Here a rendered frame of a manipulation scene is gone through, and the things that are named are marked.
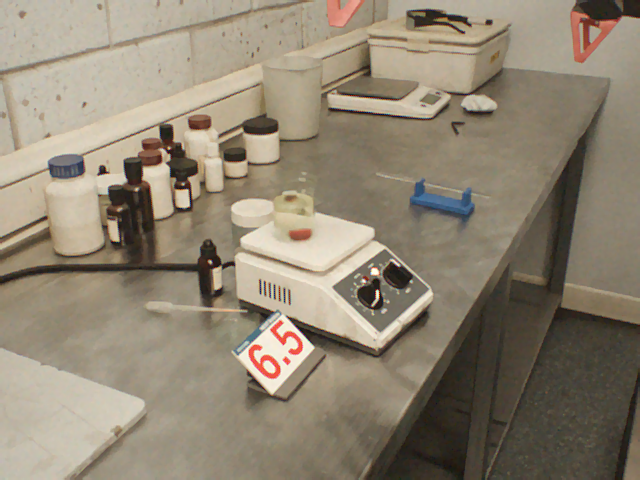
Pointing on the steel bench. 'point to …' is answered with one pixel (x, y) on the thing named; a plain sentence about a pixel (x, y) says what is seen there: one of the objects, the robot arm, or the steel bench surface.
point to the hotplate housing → (317, 297)
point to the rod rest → (442, 201)
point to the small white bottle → (213, 176)
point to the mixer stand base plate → (56, 419)
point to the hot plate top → (326, 256)
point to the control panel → (394, 302)
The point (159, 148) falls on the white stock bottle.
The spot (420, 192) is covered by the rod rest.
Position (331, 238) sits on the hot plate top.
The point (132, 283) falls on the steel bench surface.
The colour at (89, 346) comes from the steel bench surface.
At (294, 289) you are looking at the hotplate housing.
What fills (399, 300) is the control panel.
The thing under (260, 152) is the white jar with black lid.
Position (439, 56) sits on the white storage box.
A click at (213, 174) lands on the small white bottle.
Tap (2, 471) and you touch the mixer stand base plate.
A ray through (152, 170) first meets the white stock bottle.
